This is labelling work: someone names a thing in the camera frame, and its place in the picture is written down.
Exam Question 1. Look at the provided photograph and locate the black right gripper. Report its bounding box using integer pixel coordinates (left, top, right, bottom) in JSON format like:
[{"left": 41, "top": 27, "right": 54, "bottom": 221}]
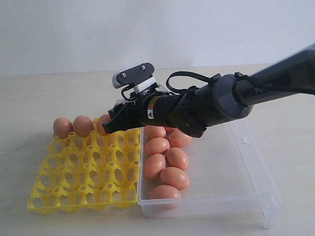
[{"left": 102, "top": 94, "right": 182, "bottom": 134}]

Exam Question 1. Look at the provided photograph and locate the brown egg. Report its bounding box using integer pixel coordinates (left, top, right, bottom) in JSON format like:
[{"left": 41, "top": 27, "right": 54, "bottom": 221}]
[
  {"left": 144, "top": 153, "right": 166, "bottom": 179},
  {"left": 96, "top": 114, "right": 115, "bottom": 135},
  {"left": 145, "top": 125, "right": 167, "bottom": 139},
  {"left": 53, "top": 117, "right": 74, "bottom": 139},
  {"left": 160, "top": 167, "right": 190, "bottom": 190},
  {"left": 165, "top": 127, "right": 177, "bottom": 134},
  {"left": 165, "top": 147, "right": 189, "bottom": 171},
  {"left": 73, "top": 115, "right": 94, "bottom": 137},
  {"left": 144, "top": 137, "right": 170, "bottom": 155},
  {"left": 168, "top": 130, "right": 192, "bottom": 148},
  {"left": 149, "top": 184, "right": 181, "bottom": 210}
]

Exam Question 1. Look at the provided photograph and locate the yellow plastic egg tray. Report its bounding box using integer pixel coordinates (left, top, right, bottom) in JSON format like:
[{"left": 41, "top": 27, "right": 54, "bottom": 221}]
[{"left": 27, "top": 128, "right": 142, "bottom": 214}]

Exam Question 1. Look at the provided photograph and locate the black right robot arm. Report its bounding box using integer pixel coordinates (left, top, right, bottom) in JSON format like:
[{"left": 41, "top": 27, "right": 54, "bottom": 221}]
[{"left": 102, "top": 45, "right": 315, "bottom": 138}]

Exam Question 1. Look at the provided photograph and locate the clear plastic container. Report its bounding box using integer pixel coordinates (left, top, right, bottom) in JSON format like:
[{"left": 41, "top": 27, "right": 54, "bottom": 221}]
[{"left": 137, "top": 119, "right": 283, "bottom": 229}]

